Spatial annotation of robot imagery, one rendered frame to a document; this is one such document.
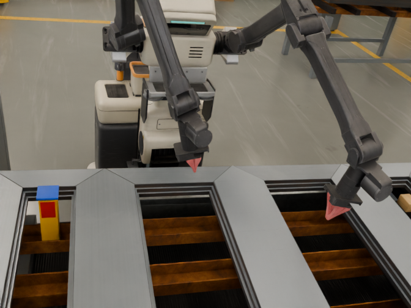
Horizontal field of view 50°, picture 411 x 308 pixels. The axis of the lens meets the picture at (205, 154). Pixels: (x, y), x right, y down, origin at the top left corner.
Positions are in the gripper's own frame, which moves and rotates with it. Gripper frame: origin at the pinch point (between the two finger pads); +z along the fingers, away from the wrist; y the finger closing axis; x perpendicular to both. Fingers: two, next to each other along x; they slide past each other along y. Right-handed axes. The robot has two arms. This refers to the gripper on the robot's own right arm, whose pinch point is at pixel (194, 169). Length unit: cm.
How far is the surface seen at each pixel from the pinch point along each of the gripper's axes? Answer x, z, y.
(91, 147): 153, 84, -57
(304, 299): -46, 12, 19
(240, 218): -15.1, 10.4, 10.6
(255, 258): -31.5, 10.2, 10.5
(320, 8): 304, 70, 175
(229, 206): -9.7, 9.9, 8.5
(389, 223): -20, 22, 58
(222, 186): 0.5, 10.0, 8.6
